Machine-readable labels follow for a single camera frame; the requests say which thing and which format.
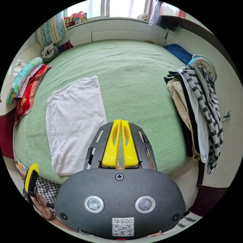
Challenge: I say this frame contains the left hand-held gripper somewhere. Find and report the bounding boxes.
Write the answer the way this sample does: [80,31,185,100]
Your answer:
[22,163,55,208]

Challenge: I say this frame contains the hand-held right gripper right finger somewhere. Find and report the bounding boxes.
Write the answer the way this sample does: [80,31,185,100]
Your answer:
[121,120,139,169]

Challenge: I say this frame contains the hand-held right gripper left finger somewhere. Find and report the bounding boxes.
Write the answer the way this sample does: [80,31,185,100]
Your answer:
[102,119,122,169]

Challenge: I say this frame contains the white t-shirt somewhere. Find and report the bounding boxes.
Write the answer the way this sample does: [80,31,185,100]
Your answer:
[45,75,109,176]

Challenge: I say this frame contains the person's left hand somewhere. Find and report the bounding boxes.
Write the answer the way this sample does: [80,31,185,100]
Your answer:
[31,193,50,216]

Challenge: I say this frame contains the person's body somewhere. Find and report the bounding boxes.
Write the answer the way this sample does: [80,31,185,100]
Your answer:
[15,159,93,237]

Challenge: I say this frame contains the bed with green mat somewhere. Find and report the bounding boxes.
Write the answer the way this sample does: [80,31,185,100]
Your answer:
[13,40,192,185]

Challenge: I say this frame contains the pile of clothes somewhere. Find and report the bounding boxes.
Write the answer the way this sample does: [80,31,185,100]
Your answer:
[164,64,224,175]

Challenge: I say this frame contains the red printed folded blanket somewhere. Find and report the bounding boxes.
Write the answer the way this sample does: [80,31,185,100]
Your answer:
[14,64,53,126]

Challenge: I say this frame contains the teal printed folded blanket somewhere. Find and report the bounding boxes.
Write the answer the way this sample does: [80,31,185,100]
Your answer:
[7,57,43,105]

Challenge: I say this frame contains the blue pillow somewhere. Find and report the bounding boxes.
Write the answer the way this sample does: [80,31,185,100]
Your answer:
[164,44,193,66]

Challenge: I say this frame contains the grey plush toy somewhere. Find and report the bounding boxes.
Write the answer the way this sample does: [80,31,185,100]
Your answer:
[41,43,59,63]

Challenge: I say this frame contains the teal round fan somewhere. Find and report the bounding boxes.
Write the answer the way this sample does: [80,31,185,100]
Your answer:
[188,54,218,82]

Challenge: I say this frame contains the teal and cream curtain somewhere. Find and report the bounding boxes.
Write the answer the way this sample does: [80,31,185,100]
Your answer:
[36,11,69,48]

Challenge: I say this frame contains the colourful toys on sill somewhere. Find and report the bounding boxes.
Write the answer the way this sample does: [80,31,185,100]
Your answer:
[64,11,88,29]

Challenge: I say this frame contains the window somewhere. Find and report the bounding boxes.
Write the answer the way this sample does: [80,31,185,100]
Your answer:
[64,0,152,20]

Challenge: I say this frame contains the grey hanging garment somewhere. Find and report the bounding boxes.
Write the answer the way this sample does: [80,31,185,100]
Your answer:
[149,0,164,26]

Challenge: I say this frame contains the wall socket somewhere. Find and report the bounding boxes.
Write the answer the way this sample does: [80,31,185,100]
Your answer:
[221,109,232,122]

